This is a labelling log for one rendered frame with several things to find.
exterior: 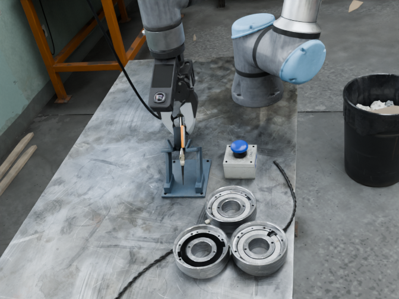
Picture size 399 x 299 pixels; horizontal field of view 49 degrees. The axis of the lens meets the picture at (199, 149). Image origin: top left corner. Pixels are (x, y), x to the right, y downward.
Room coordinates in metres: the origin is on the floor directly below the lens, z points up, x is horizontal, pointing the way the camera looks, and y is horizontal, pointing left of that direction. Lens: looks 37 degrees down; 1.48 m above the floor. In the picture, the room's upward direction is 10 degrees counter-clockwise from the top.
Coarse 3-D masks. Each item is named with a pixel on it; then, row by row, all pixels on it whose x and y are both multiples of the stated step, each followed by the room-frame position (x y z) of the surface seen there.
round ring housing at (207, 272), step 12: (192, 228) 0.59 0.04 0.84; (204, 228) 0.59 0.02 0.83; (216, 228) 0.58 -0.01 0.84; (180, 240) 0.58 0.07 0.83; (204, 240) 0.57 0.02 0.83; (228, 240) 0.55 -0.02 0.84; (192, 252) 0.56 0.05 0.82; (228, 252) 0.53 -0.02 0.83; (180, 264) 0.51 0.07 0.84; (216, 264) 0.50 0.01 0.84; (192, 276) 0.51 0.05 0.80; (204, 276) 0.49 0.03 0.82
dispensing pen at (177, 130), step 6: (180, 114) 0.83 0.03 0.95; (180, 120) 0.82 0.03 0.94; (174, 132) 0.80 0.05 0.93; (180, 132) 0.79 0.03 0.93; (174, 138) 0.79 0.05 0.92; (180, 138) 0.79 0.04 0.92; (174, 144) 0.78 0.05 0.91; (180, 144) 0.78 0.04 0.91; (180, 150) 0.79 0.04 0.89; (180, 156) 0.78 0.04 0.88; (180, 162) 0.77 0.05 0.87
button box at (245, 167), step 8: (232, 152) 0.80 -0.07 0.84; (248, 152) 0.79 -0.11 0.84; (256, 152) 0.80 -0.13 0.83; (224, 160) 0.78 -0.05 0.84; (232, 160) 0.77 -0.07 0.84; (240, 160) 0.77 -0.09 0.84; (248, 160) 0.76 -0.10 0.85; (256, 160) 0.80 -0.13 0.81; (224, 168) 0.77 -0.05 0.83; (232, 168) 0.76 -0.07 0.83; (240, 168) 0.75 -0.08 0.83; (248, 168) 0.75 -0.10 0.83; (224, 176) 0.77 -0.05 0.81; (232, 176) 0.76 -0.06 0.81; (240, 176) 0.76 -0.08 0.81; (248, 176) 0.75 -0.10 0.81
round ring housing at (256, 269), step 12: (240, 228) 0.57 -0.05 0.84; (252, 228) 0.58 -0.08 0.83; (264, 228) 0.57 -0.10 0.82; (276, 228) 0.56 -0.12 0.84; (252, 240) 0.55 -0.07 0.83; (264, 240) 0.55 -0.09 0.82; (240, 264) 0.50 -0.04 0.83; (252, 264) 0.48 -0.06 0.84; (264, 264) 0.48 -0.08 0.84; (276, 264) 0.48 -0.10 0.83
